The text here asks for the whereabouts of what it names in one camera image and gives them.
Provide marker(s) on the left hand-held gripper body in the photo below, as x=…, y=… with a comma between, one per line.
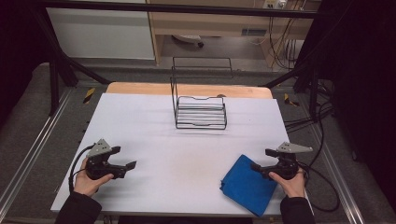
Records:
x=100, y=166

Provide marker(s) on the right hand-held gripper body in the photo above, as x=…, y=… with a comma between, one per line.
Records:
x=287, y=165

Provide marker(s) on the blue cloth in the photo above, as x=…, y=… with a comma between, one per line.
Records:
x=247, y=186

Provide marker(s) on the person's right hand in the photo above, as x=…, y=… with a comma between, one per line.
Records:
x=294, y=186

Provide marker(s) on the person's left hand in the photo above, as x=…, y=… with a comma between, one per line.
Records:
x=85, y=184

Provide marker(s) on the white table cover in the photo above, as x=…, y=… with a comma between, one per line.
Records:
x=174, y=149

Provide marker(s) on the black and yellow tape strip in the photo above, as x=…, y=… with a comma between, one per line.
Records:
x=290, y=100
x=89, y=95

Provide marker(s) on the wooden table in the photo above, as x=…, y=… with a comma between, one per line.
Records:
x=193, y=90

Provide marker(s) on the black curtain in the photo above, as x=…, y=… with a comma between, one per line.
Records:
x=18, y=46
x=364, y=93

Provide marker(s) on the white cabinet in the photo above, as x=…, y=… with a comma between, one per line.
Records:
x=99, y=34

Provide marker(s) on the white chair base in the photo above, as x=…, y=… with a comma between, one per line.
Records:
x=188, y=39

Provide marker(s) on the light wooden desk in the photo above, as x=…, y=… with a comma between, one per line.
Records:
x=218, y=25

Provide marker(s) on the white power strip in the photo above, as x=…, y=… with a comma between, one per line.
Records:
x=274, y=3

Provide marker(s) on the black metal crossbar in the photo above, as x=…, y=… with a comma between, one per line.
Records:
x=186, y=8

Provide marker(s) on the aluminium floor rail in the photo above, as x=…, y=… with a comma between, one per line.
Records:
x=339, y=183
x=34, y=146

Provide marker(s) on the black metal frame stand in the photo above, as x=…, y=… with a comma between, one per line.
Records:
x=311, y=84
x=54, y=81

